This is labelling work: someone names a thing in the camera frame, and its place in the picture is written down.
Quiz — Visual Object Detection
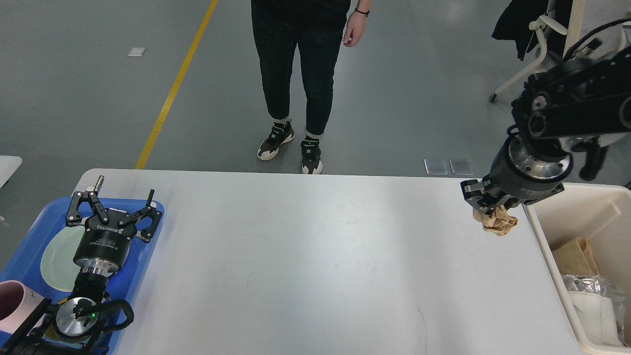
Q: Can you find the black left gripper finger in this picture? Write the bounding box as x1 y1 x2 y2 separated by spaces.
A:
117 190 163 245
66 177 110 228

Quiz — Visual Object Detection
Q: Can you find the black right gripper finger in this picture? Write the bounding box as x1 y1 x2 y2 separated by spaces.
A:
460 179 518 215

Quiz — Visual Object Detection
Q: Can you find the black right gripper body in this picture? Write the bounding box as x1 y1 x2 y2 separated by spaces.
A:
486 136 574 207

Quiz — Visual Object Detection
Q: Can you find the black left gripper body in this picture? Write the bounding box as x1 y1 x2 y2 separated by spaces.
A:
73 219 138 275

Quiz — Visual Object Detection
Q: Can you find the brown paper ball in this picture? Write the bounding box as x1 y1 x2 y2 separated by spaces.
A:
473 205 519 236

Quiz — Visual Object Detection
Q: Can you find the green plate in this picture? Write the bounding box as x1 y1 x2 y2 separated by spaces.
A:
40 225 85 292

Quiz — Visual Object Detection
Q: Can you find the brown paper bag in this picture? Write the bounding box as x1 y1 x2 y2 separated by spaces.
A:
552 238 601 277

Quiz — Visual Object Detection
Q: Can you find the aluminium foil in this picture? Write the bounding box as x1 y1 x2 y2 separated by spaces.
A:
561 274 628 330

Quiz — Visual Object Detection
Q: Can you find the white paper cup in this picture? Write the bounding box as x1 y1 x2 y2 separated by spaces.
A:
568 291 623 347

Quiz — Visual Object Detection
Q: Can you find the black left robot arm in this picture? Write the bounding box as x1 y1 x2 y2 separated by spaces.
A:
1 176 164 355

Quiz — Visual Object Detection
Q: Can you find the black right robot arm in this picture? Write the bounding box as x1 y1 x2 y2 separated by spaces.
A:
460 18 630 215

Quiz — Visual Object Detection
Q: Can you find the beige plastic bin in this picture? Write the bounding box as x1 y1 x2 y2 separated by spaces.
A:
525 183 631 355

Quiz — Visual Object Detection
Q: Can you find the white side table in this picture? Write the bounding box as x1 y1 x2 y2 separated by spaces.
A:
0 155 23 188

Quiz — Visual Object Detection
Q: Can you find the pink mug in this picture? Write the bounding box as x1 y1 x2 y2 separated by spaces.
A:
0 280 44 333

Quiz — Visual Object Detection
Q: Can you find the white office chair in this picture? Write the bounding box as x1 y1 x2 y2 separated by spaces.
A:
489 0 630 103

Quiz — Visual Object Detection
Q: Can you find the person in black sneakers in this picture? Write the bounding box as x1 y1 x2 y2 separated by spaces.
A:
251 0 372 175

